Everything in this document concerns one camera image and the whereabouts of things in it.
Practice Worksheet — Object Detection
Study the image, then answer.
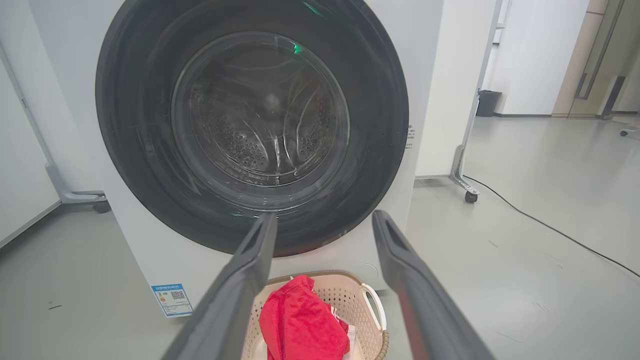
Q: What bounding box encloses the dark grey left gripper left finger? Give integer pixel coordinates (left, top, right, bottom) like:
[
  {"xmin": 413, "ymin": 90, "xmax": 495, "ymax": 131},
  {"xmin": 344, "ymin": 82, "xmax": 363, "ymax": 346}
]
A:
[{"xmin": 161, "ymin": 212, "xmax": 278, "ymax": 360}]

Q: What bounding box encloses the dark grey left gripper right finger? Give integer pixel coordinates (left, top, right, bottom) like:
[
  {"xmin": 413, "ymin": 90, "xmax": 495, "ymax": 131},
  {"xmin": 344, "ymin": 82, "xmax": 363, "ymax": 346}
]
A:
[{"xmin": 371, "ymin": 210, "xmax": 496, "ymax": 360}]

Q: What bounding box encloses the red garment with white trim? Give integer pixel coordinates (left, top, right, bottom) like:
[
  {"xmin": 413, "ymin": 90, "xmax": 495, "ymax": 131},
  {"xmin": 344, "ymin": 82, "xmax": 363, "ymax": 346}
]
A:
[{"xmin": 259, "ymin": 275, "xmax": 357, "ymax": 360}]

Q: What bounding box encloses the glass washing machine door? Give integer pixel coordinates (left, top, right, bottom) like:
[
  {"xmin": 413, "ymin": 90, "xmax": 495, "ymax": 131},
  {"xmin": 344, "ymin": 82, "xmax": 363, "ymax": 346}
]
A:
[{"xmin": 95, "ymin": 0, "xmax": 410, "ymax": 258}]

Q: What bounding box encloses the cream perforated laundry basket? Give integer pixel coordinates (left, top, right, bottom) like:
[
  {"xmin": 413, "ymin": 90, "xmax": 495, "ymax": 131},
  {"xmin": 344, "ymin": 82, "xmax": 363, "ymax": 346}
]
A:
[{"xmin": 241, "ymin": 270, "xmax": 390, "ymax": 360}]

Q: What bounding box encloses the white washing machine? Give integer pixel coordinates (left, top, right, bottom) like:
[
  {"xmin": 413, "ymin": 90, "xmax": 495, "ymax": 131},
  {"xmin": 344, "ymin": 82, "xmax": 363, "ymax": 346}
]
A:
[{"xmin": 27, "ymin": 0, "xmax": 445, "ymax": 318}]

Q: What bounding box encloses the stainless steel washing machine drum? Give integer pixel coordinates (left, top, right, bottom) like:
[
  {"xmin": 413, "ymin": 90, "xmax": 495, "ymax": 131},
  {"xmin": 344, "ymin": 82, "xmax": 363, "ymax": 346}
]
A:
[{"xmin": 190, "ymin": 65, "xmax": 337, "ymax": 187}]

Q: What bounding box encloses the blue energy label sticker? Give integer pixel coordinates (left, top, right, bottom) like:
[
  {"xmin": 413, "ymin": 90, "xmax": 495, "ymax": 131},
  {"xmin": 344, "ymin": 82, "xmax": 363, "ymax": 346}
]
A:
[{"xmin": 151, "ymin": 283, "xmax": 194, "ymax": 318}]

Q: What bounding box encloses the white cabinet on caster leg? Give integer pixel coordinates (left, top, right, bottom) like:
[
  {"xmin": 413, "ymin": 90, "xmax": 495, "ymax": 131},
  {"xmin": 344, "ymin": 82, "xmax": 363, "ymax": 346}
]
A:
[{"xmin": 415, "ymin": 0, "xmax": 503, "ymax": 204}]

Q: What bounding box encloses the black trash bin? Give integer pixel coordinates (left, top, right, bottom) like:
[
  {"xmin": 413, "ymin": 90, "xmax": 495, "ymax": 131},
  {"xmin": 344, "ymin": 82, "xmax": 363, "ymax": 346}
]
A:
[{"xmin": 476, "ymin": 89, "xmax": 503, "ymax": 118}]

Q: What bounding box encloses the white partition panel metal leg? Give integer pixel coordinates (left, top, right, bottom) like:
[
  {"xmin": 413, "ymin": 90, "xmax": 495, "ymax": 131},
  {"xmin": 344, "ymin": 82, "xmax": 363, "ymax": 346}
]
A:
[{"xmin": 0, "ymin": 42, "xmax": 112, "ymax": 249}]

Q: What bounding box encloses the thin black floor cable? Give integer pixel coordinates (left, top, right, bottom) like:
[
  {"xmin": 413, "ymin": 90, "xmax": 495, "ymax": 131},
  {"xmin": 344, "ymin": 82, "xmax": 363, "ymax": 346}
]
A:
[{"xmin": 465, "ymin": 175, "xmax": 640, "ymax": 279}]

